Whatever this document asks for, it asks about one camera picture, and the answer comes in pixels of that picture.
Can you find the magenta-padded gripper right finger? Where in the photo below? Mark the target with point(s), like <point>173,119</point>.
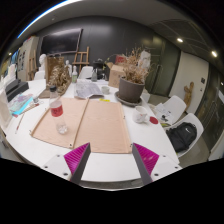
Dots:
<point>146,160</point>

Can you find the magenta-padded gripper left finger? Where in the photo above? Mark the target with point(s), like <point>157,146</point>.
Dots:
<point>75,160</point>

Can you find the clear red-labelled drink bottle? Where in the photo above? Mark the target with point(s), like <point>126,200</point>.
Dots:
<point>56,110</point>

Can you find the flat round red coaster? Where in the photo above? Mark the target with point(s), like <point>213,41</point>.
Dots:
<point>154,120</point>

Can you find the black backpack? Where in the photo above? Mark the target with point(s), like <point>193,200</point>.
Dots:
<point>181,136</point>

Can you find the light wooden board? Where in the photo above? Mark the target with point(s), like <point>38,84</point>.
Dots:
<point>103,126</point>

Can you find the white mug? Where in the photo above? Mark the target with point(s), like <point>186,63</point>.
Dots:
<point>139,115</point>

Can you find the white papers stack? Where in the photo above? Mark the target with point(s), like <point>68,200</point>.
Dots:
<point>163,111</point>

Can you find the white chair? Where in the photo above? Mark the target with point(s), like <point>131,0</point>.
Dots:
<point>86,72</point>
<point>176,105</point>
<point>195,121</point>

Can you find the yellow tag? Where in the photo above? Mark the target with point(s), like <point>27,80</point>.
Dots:
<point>104,100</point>

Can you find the grey folded paper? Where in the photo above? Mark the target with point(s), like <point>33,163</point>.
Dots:
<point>87,89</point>

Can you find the dried plant in grey pot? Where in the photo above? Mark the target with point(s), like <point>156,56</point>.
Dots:
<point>130,90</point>

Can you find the small paint jar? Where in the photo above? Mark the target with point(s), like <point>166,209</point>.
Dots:
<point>35,99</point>

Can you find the small white cup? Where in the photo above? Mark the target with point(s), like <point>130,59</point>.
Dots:
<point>105,90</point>

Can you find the wooden figure statue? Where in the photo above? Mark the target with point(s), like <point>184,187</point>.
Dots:
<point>188,95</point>

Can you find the colourful book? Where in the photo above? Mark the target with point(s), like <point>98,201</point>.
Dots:
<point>20,104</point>

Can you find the clear spray bottle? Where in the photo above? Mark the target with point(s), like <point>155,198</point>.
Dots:
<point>74,76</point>

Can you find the white canvas panel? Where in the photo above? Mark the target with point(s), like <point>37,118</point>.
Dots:
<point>4,110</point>

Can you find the cardboard box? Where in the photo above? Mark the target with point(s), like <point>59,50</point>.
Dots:
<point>115,76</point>

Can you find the black boxes stack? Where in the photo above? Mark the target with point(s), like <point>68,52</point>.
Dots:
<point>16,90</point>

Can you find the small white plaster figure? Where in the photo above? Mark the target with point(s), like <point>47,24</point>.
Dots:
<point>68,67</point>

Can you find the black appliance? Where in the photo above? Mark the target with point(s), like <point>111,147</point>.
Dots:
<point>98,68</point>

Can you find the wooden easel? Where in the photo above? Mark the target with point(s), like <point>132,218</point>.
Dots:
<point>81,62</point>
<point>33,63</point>

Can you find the tall white plaster statue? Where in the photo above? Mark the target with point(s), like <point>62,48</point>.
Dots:
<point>145,58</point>

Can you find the white plaster bust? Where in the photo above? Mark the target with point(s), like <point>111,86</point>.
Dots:
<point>42,61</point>

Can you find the red and white box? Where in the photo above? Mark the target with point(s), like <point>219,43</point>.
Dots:
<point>120,59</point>

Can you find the white cabinet with pictures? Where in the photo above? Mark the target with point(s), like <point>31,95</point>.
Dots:
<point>28,56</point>

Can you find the round ceiling light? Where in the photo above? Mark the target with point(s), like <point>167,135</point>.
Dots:
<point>180,40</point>
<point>214,53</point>

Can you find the dark wall blackboard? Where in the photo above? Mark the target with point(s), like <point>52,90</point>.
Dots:
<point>61,41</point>

